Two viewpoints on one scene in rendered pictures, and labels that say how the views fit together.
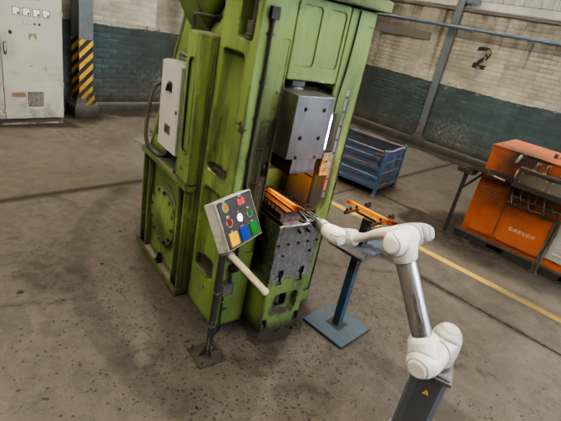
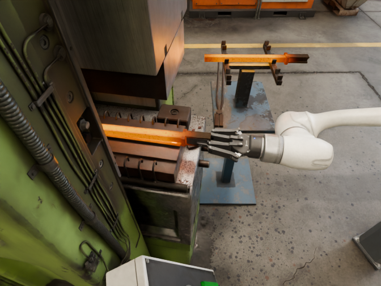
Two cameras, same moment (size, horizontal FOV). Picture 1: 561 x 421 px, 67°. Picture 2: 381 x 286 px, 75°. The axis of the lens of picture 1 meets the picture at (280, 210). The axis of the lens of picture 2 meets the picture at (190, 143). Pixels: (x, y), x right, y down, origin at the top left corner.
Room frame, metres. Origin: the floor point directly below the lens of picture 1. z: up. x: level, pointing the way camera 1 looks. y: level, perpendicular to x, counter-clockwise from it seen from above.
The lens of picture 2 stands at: (2.23, 0.23, 1.62)
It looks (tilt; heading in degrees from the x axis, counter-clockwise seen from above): 49 degrees down; 320
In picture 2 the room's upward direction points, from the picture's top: straight up
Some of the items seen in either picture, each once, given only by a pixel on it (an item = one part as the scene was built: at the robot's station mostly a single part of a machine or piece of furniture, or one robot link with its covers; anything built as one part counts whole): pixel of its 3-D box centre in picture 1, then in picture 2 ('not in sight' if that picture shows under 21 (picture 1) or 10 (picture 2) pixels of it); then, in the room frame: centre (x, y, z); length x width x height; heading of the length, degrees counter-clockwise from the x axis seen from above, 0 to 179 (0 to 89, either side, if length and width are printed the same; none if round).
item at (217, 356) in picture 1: (207, 349); not in sight; (2.23, 0.29, 0.05); 0.22 x 0.22 x 0.09; 40
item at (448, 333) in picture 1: (443, 343); not in sight; (1.86, -0.99, 0.77); 0.18 x 0.16 x 0.22; 140
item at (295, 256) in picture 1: (274, 233); (136, 174); (2.86, 0.01, 0.69); 0.56 x 0.38 x 0.45; 40
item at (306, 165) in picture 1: (284, 154); (90, 49); (2.82, 0.05, 1.32); 0.42 x 0.20 x 0.10; 40
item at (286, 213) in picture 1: (275, 202); (121, 145); (2.82, 0.05, 0.96); 0.42 x 0.20 x 0.09; 40
